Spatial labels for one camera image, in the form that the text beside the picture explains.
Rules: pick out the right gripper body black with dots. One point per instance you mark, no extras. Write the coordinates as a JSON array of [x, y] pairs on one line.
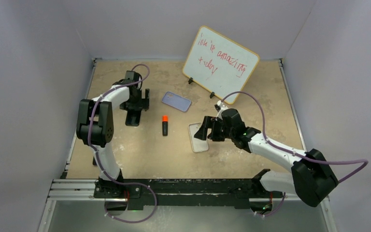
[[219, 132]]

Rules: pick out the white phone case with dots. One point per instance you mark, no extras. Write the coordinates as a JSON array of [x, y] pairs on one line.
[[196, 144]]

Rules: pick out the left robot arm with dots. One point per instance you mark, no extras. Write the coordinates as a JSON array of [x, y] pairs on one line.
[[95, 127]]

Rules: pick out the black phone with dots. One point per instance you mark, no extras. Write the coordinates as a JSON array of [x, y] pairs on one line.
[[133, 118]]

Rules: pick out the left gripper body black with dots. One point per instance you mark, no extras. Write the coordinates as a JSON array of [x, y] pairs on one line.
[[136, 103]]

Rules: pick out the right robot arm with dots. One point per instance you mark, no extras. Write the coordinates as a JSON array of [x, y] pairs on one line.
[[308, 175]]

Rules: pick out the purple phone case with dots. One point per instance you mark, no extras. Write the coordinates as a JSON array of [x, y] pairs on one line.
[[175, 101]]

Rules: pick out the black orange marker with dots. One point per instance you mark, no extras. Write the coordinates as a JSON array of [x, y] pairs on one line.
[[164, 125]]

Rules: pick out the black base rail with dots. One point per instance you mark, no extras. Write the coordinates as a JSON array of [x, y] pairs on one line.
[[245, 193]]

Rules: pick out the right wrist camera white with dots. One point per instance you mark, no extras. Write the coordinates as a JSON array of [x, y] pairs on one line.
[[219, 106]]

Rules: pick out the whiteboard with red writing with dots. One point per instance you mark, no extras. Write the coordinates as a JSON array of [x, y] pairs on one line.
[[219, 64]]

